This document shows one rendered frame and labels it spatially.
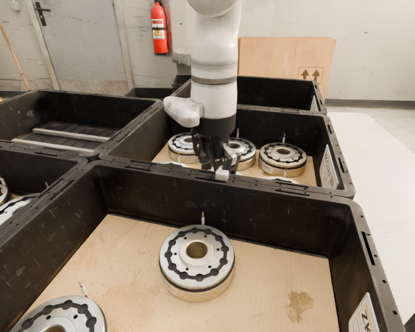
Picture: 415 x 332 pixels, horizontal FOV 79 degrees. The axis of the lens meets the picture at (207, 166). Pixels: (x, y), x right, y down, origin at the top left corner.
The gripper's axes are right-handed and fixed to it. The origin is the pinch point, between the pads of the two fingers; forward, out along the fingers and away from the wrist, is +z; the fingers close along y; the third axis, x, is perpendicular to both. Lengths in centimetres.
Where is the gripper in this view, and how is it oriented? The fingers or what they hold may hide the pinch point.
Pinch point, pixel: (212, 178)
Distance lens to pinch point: 50.1
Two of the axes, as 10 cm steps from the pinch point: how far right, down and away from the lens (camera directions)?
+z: 0.0, 8.3, 5.5
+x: -8.6, 2.8, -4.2
